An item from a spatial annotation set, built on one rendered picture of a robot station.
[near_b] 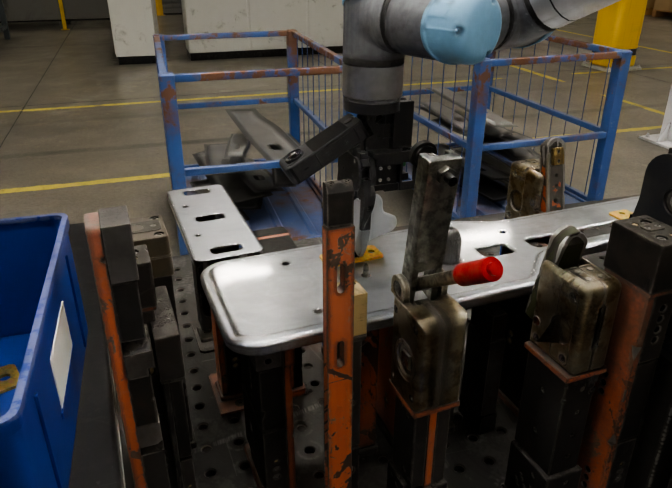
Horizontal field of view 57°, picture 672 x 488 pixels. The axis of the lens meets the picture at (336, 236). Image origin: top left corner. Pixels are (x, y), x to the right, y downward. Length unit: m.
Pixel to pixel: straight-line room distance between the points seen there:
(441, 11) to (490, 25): 0.06
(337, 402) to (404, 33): 0.40
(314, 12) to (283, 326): 8.20
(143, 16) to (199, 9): 0.70
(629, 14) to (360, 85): 7.66
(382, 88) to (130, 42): 7.82
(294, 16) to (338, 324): 8.21
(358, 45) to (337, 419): 0.42
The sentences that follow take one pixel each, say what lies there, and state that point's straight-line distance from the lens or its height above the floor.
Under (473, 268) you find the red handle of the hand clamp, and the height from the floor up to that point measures 1.14.
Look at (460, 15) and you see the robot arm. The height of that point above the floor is 1.33.
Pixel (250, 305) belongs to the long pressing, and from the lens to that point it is 0.76.
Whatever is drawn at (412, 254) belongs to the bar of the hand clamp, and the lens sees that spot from 0.64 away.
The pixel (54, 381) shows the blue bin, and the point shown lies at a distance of 0.51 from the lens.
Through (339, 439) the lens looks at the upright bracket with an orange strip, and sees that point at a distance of 0.73.
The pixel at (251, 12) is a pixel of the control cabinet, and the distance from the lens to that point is 8.63.
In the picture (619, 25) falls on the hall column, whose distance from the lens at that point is 8.30.
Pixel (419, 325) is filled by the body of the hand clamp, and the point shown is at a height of 1.05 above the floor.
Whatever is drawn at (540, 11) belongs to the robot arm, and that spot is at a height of 1.33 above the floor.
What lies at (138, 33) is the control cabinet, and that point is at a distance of 8.49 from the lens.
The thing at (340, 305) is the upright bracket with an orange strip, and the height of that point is 1.07.
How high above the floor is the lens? 1.40
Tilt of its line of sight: 25 degrees down
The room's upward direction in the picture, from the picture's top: straight up
